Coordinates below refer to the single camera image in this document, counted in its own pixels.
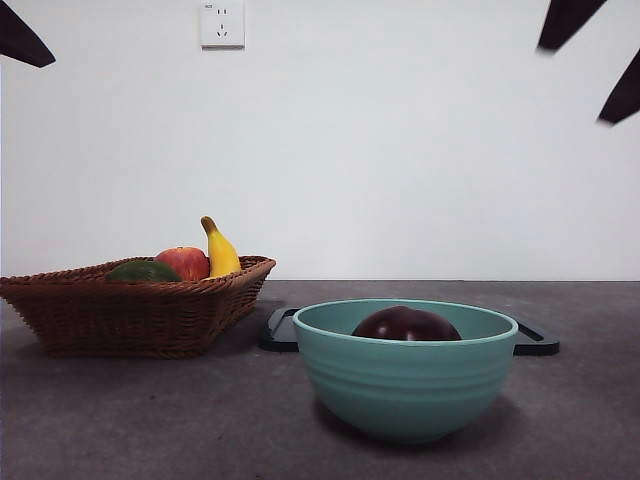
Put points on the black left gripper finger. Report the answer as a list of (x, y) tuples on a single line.
[(22, 42)]

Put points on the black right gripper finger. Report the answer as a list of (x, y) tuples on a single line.
[(625, 97), (567, 22)]

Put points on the white wall socket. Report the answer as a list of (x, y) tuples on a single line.
[(223, 37)]

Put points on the red apple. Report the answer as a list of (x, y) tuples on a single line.
[(187, 262)]

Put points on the green avocado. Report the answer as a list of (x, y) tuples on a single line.
[(145, 271)]

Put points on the brown wicker basket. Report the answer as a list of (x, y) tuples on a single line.
[(125, 315)]

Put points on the black rectangular tray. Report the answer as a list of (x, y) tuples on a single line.
[(279, 334)]

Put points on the yellow banana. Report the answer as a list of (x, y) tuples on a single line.
[(222, 255)]

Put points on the teal ribbed bowl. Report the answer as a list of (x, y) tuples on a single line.
[(406, 390)]

